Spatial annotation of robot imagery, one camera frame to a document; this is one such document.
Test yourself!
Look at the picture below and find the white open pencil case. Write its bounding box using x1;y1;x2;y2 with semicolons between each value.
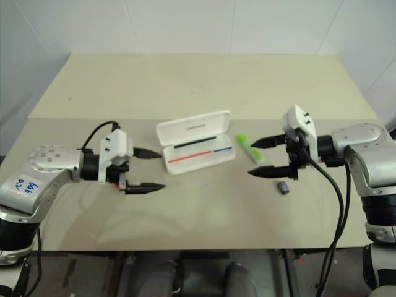
155;109;236;177

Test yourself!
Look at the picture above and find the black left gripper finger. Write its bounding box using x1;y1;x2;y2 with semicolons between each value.
132;147;163;161
124;183;166;196

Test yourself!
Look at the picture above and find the green highlighter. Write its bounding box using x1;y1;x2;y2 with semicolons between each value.
236;133;266;165

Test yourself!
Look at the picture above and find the dark rounded shape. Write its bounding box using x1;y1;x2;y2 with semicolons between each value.
223;262;258;297

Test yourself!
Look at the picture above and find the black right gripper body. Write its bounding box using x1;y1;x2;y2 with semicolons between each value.
285;128;311;182

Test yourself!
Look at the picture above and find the black pen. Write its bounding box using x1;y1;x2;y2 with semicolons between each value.
174;135;218;150

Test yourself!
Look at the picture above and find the small dark eraser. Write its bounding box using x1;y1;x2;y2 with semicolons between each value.
276;180;291;196

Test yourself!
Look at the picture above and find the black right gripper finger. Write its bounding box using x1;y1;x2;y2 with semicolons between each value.
247;165;293;180
251;134;288;149

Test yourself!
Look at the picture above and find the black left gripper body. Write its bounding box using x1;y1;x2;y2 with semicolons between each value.
106;162;131;190

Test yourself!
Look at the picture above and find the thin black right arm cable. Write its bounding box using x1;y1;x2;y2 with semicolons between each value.
335;162;353;248

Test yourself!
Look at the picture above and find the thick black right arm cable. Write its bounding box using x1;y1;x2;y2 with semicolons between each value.
304;145;347;297

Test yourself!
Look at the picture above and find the red pen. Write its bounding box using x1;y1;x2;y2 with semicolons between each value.
168;150;213;163

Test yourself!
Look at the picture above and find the black cable under left arm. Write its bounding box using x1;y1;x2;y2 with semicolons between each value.
35;227;45;297

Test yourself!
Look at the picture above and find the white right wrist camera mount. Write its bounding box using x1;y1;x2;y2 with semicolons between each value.
282;104;318;162

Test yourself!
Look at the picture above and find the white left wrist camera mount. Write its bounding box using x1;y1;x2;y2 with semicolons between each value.
98;129;134;185

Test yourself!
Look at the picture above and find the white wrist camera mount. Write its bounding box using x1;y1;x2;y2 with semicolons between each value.
282;104;318;162
98;129;134;185

